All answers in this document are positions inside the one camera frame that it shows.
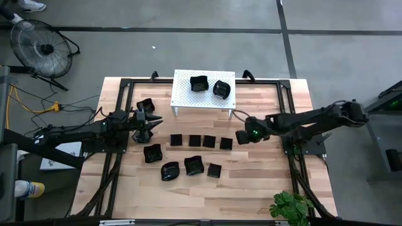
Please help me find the silver metal bracket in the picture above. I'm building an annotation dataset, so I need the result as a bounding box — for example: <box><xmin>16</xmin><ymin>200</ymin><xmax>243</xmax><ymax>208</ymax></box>
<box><xmin>99</xmin><ymin>219</ymin><xmax>136</xmax><ymax>226</ymax></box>

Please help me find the green leafy plant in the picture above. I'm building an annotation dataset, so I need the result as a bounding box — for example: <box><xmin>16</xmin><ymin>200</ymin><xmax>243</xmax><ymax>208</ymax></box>
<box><xmin>269</xmin><ymin>190</ymin><xmax>315</xmax><ymax>226</ymax></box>

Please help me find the yellow and white canister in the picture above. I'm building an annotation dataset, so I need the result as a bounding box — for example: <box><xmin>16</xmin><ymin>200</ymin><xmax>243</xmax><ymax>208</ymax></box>
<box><xmin>14</xmin><ymin>180</ymin><xmax>45</xmax><ymax>199</ymax></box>

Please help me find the grey equipment panel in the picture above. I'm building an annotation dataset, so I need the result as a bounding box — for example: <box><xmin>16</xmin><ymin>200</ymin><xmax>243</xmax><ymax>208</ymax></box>
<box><xmin>0</xmin><ymin>65</ymin><xmax>11</xmax><ymax>143</ymax></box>

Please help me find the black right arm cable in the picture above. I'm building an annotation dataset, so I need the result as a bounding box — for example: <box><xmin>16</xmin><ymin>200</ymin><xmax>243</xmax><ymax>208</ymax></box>
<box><xmin>231</xmin><ymin>109</ymin><xmax>252</xmax><ymax>126</ymax></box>

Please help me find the black wavy square bowl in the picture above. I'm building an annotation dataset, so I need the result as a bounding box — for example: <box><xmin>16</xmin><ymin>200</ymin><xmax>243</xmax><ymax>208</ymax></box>
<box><xmin>183</xmin><ymin>155</ymin><xmax>205</xmax><ymax>176</ymax></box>
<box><xmin>143</xmin><ymin>143</ymin><xmax>163</xmax><ymax>164</ymax></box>
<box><xmin>190</xmin><ymin>75</ymin><xmax>210</xmax><ymax>93</ymax></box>
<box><xmin>136</xmin><ymin>98</ymin><xmax>156</xmax><ymax>114</ymax></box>

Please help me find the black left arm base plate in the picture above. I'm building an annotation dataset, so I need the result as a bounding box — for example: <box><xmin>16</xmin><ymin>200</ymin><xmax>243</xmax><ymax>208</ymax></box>
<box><xmin>82</xmin><ymin>131</ymin><xmax>130</xmax><ymax>154</ymax></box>

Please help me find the black floor cable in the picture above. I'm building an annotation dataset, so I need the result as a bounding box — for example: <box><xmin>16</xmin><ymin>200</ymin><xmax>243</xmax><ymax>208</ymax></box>
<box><xmin>61</xmin><ymin>94</ymin><xmax>101</xmax><ymax>114</ymax></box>

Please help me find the white printed box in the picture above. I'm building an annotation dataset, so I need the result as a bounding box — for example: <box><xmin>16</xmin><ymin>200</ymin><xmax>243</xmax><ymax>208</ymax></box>
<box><xmin>40</xmin><ymin>141</ymin><xmax>83</xmax><ymax>171</ymax></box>

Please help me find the black floor fan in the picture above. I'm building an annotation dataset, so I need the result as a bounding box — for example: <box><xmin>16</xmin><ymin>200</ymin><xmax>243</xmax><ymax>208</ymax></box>
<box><xmin>9</xmin><ymin>18</ymin><xmax>82</xmax><ymax>92</ymax></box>

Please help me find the grey cabinet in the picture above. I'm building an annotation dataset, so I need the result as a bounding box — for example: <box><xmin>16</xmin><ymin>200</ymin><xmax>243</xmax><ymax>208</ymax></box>
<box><xmin>0</xmin><ymin>143</ymin><xmax>19</xmax><ymax>223</ymax></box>

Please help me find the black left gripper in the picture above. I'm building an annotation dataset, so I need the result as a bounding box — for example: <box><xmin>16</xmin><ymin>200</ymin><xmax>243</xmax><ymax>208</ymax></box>
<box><xmin>127</xmin><ymin>108</ymin><xmax>164</xmax><ymax>132</ymax></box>

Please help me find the person's white shoe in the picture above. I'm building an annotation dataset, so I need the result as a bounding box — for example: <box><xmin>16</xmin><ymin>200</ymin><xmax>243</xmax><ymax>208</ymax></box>
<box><xmin>8</xmin><ymin>13</ymin><xmax>35</xmax><ymax>31</ymax></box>
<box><xmin>17</xmin><ymin>0</ymin><xmax>47</xmax><ymax>13</ymax></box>

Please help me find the black metal stand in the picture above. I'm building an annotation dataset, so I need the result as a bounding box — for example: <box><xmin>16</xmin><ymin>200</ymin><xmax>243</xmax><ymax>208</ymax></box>
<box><xmin>346</xmin><ymin>80</ymin><xmax>402</xmax><ymax>185</ymax></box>

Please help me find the white perforated metal shelf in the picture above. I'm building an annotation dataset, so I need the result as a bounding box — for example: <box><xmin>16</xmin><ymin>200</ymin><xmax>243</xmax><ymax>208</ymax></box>
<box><xmin>170</xmin><ymin>68</ymin><xmax>237</xmax><ymax>121</ymax></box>

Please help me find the person's leg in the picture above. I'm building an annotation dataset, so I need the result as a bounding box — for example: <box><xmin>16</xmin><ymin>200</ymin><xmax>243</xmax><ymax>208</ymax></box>
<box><xmin>0</xmin><ymin>5</ymin><xmax>15</xmax><ymax>20</ymax></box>

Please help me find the yellow cable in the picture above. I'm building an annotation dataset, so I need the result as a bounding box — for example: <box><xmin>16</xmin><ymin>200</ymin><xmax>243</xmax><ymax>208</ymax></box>
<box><xmin>4</xmin><ymin>83</ymin><xmax>63</xmax><ymax>130</ymax></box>

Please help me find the black diagonal beam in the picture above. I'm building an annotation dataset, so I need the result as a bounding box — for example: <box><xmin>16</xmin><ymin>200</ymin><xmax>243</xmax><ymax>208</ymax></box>
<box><xmin>0</xmin><ymin>128</ymin><xmax>85</xmax><ymax>170</ymax></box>

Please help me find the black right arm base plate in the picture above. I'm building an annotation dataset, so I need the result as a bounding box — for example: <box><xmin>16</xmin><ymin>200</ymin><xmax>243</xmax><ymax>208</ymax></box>
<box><xmin>281</xmin><ymin>130</ymin><xmax>333</xmax><ymax>155</ymax></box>

